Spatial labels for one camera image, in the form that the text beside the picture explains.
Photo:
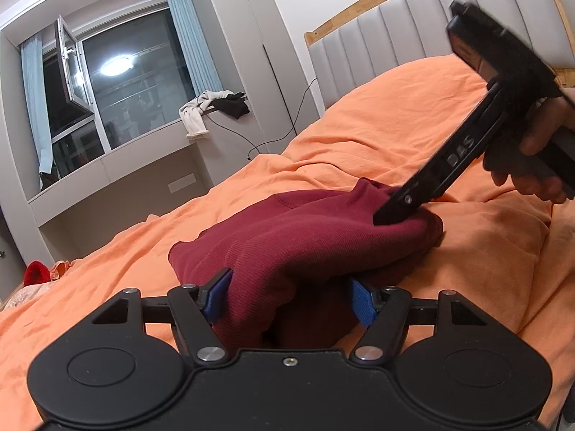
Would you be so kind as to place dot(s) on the orange bed blanket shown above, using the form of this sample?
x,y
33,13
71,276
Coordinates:
x,y
382,134

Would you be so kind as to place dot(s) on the window with open sash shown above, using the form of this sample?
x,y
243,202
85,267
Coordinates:
x,y
134,85

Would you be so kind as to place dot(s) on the white wall socket plate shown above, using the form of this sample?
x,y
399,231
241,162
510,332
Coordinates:
x,y
182,183

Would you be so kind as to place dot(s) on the white garment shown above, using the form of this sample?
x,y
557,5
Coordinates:
x,y
194,119

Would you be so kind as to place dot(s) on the dark red long-sleeved shirt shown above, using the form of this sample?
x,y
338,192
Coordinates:
x,y
278,242

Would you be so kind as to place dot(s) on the red plush item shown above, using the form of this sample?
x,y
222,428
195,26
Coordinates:
x,y
36,274

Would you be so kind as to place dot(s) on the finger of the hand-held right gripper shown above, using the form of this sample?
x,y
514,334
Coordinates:
x,y
397,208

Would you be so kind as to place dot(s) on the person's right hand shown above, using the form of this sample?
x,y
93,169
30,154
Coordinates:
x,y
530,143

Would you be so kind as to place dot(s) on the floral patterned pillow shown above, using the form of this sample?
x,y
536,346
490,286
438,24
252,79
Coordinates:
x,y
20,296

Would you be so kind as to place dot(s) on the grey padded wooden headboard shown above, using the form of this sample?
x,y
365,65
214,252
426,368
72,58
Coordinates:
x,y
382,22

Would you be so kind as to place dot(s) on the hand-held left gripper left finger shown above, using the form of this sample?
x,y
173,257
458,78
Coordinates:
x,y
218,297

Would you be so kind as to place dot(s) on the black garment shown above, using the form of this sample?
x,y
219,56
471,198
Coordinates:
x,y
233,105

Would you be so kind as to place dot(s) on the small orange cloth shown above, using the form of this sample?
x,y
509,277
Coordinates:
x,y
60,270

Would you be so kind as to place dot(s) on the grey built-in wardrobe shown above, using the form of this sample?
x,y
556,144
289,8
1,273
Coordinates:
x,y
238,18

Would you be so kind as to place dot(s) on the light blue curtain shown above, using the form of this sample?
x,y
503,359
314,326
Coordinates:
x,y
38,107
193,36

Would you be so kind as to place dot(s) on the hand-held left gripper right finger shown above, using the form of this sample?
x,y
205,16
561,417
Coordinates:
x,y
361,306

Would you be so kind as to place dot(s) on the grey wardrobe door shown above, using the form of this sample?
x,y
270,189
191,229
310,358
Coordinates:
x,y
11,274

